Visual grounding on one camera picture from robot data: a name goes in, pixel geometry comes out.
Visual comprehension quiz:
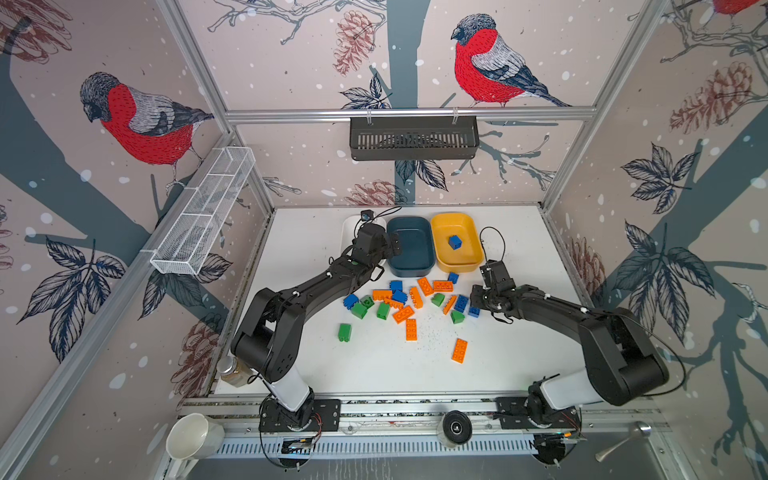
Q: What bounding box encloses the white plastic bin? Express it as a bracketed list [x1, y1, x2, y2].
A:
[340, 214, 363, 252]

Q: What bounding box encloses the dark teal plastic bin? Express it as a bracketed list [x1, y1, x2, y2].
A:
[387, 216, 436, 278]

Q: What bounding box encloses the green lego brick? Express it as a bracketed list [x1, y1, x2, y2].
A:
[376, 302, 391, 320]
[450, 310, 465, 325]
[350, 302, 368, 319]

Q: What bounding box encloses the orange lego brick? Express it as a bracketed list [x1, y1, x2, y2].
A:
[405, 319, 418, 342]
[432, 280, 454, 293]
[393, 305, 414, 323]

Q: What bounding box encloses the orange lego brick vertical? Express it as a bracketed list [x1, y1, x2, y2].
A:
[409, 286, 424, 309]

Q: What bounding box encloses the small blue lego brick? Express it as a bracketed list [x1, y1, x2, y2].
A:
[448, 235, 463, 250]

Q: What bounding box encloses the yellow plastic bin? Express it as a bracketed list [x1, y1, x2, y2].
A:
[430, 212, 484, 274]

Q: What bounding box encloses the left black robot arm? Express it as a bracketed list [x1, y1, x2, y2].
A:
[230, 222, 402, 425]

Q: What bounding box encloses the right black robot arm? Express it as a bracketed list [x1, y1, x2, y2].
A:
[470, 260, 670, 425]

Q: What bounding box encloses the orange lego brick lone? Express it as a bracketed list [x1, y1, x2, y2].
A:
[451, 338, 468, 364]

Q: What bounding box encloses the orange lego brick tilted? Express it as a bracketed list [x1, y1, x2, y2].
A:
[393, 305, 414, 323]

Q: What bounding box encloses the green lego brick lone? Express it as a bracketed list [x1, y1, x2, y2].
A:
[337, 323, 352, 343]

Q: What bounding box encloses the black round knob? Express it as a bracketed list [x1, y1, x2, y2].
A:
[437, 410, 473, 448]

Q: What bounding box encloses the glass spice jar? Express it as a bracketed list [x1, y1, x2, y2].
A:
[216, 356, 254, 388]

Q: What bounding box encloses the white ceramic mug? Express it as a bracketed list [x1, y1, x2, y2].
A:
[166, 413, 225, 460]

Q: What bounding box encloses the black wire wall basket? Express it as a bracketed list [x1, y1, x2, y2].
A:
[349, 116, 480, 161]

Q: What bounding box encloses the white mesh wall shelf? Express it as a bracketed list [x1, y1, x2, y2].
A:
[150, 146, 255, 275]

